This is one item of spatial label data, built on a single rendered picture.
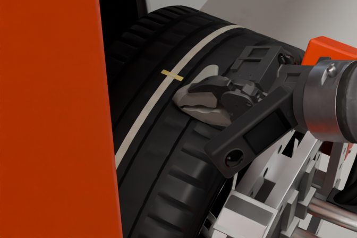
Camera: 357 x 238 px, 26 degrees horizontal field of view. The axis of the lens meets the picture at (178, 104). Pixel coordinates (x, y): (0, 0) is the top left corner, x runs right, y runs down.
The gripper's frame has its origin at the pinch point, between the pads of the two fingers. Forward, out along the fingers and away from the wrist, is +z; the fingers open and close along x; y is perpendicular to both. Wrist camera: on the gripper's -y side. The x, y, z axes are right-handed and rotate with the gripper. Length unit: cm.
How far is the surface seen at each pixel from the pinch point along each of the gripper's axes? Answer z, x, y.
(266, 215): -10.7, -12.8, -6.1
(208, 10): 122, -87, 124
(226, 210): -6.7, -10.5, -7.7
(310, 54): -5.5, -10.4, 20.2
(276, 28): 99, -100, 127
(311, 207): -7.1, -25.0, 4.1
